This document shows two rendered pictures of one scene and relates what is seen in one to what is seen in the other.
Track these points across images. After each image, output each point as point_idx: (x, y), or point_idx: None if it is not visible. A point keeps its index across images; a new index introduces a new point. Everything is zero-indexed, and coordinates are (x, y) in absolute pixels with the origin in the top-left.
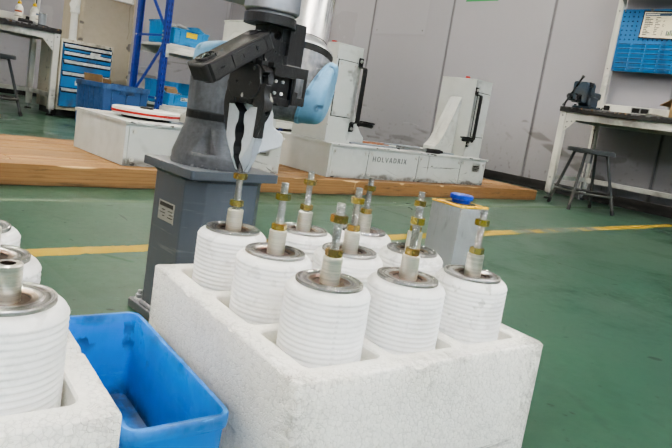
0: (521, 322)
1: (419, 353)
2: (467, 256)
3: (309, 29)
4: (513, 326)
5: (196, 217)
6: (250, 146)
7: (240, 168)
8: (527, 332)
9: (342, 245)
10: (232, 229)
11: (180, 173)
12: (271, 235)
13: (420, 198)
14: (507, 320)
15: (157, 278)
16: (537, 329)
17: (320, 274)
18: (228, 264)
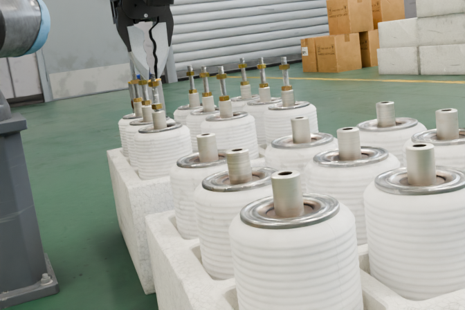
0: (92, 180)
1: None
2: (244, 88)
3: None
4: (98, 182)
5: (22, 169)
6: (167, 54)
7: (154, 77)
8: (111, 180)
9: (207, 108)
10: (166, 126)
11: (1, 130)
12: (228, 104)
13: (191, 69)
14: (86, 183)
15: (140, 196)
16: (106, 177)
17: (288, 103)
18: (190, 147)
